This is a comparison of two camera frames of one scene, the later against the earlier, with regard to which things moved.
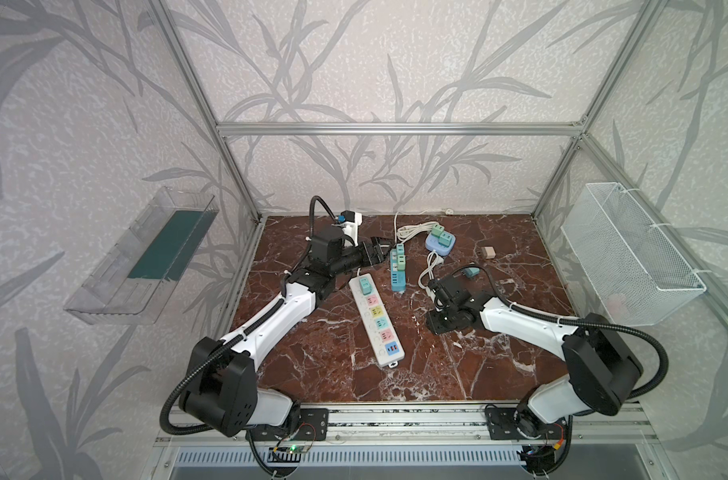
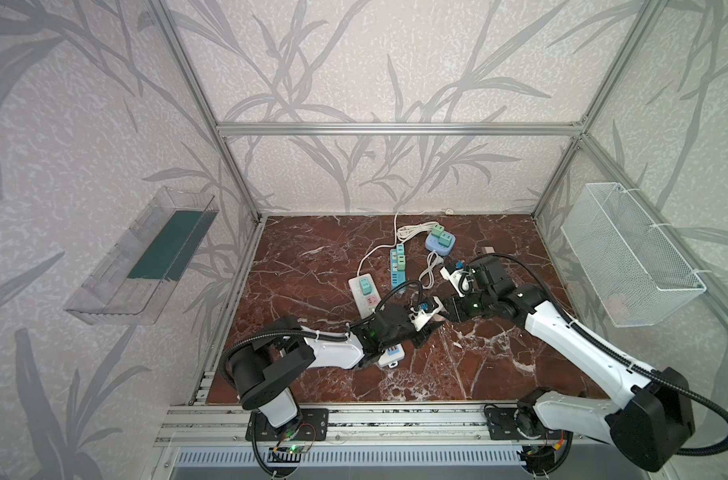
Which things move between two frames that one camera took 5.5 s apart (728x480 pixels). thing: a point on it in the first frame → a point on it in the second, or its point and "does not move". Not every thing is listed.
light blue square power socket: (432, 244) does not move
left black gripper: (367, 253) → (404, 321)
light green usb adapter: (437, 230) does not move
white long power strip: (381, 332) does not move
